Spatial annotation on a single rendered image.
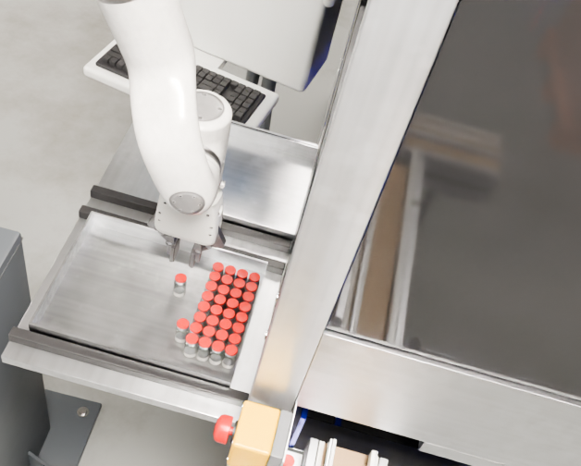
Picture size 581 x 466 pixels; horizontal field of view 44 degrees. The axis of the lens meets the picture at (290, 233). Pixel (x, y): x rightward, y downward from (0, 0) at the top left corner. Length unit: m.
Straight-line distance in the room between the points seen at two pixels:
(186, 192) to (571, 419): 0.57
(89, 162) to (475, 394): 2.03
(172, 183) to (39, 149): 1.91
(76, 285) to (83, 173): 1.43
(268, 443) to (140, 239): 0.52
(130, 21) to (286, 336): 0.42
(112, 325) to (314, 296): 0.51
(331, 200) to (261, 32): 1.14
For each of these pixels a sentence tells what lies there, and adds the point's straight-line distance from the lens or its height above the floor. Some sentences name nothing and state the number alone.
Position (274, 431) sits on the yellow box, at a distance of 1.04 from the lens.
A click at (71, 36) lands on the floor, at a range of 3.34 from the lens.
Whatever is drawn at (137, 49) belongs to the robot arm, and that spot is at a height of 1.42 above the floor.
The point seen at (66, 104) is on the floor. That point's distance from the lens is 3.00.
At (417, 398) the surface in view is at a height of 1.13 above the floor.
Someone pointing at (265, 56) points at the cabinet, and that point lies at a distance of 1.87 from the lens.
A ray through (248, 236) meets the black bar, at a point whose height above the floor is 0.90.
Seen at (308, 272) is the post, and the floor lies 1.32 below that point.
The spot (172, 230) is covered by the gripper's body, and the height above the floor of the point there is 1.07.
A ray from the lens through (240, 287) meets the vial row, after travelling 1.28.
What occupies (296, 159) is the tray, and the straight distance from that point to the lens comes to 1.58.
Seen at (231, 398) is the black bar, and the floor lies 0.90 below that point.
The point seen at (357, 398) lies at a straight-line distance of 1.03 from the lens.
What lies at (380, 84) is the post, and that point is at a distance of 0.63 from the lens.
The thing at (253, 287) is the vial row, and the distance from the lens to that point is 1.28.
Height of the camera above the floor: 1.96
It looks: 49 degrees down
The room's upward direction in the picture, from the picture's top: 16 degrees clockwise
